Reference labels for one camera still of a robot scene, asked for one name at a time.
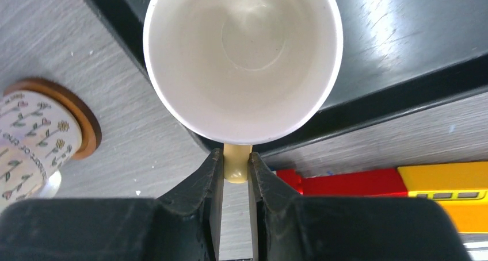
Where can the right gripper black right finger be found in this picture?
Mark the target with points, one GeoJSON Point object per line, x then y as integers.
{"type": "Point", "coordinates": [286, 225]}

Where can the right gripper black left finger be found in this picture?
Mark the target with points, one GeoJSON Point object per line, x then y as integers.
{"type": "Point", "coordinates": [182, 224]}

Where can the yellow mug white inside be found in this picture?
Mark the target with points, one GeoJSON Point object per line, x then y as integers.
{"type": "Point", "coordinates": [242, 72]}

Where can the white mug orange inside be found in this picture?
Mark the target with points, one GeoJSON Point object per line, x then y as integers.
{"type": "Point", "coordinates": [38, 135]}

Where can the toy block train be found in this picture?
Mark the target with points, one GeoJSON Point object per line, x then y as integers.
{"type": "Point", "coordinates": [459, 188]}

